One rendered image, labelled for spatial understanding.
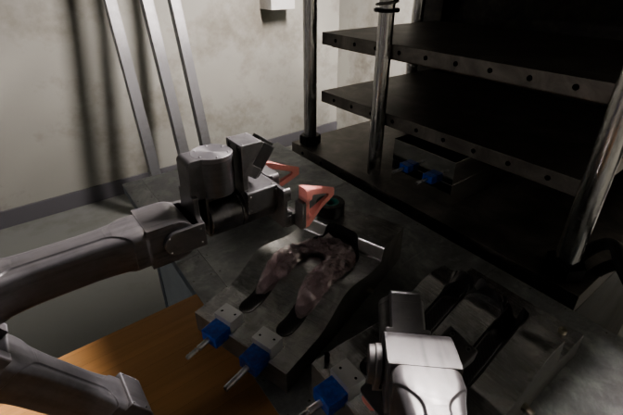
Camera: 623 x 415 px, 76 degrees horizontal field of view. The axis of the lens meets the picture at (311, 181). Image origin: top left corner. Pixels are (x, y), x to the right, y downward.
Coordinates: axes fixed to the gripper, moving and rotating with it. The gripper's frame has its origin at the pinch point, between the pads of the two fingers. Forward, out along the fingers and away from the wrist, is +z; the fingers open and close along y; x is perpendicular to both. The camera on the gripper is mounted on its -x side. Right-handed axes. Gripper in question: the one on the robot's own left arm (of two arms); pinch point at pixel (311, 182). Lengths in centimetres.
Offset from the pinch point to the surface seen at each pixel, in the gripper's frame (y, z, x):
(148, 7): 209, 43, -14
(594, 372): -41, 41, 39
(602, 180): -24, 67, 10
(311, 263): 12.1, 9.9, 30.2
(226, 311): 11.8, -12.8, 31.8
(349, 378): -17.4, -4.8, 28.1
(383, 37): 51, 70, -13
